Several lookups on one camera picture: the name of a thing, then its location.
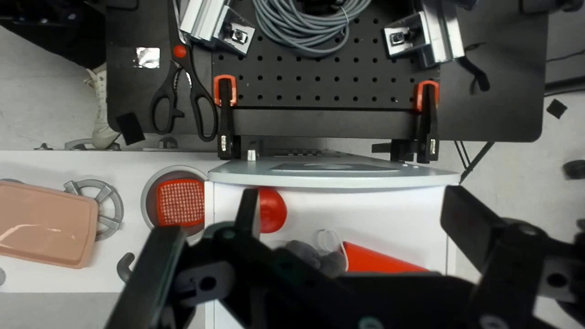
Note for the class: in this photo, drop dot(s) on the orange-red rectangular block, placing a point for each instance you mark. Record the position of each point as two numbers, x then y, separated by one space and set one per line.
372 263

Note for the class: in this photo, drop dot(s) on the black foam pad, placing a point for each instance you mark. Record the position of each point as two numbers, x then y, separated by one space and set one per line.
130 129

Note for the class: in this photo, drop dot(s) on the grey toy burner grate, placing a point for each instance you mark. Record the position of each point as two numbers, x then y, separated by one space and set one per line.
110 204

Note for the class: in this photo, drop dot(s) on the black scissors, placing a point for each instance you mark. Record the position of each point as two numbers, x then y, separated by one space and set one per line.
202 111

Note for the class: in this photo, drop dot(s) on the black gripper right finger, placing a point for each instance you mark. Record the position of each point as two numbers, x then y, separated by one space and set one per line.
468 222

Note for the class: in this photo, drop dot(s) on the red round toy vegetable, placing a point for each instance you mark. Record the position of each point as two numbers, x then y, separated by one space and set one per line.
273 211

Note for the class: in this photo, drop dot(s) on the orange mesh strainer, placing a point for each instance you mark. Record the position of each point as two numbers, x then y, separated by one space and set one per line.
180 202

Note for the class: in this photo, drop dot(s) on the black table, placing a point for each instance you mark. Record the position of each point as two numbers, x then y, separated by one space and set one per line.
505 93

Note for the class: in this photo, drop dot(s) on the white tray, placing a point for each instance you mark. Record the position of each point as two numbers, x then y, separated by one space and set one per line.
366 208

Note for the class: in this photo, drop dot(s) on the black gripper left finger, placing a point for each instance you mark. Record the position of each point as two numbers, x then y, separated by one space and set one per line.
247 211

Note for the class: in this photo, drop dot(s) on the grey toy faucet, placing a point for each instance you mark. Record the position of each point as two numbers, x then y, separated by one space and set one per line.
127 268

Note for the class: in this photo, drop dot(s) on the grey plush toy animal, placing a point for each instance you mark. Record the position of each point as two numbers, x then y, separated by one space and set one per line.
311 253

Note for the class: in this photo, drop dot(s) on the black floor tape square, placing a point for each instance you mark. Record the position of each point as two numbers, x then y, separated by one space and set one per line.
556 109

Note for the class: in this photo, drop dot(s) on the aluminium corner bracket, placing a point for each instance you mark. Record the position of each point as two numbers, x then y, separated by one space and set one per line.
403 36
238 36

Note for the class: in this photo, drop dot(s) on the small grey round knob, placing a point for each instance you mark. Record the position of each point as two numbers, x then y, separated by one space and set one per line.
169 144

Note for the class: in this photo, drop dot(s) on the silver tape piece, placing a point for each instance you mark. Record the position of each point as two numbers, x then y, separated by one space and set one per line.
147 58

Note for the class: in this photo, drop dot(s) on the black perforated breadboard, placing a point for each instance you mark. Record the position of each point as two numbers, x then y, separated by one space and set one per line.
317 80

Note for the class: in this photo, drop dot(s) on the aluminium extrusion bar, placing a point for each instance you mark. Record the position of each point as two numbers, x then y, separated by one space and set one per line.
203 18
443 29

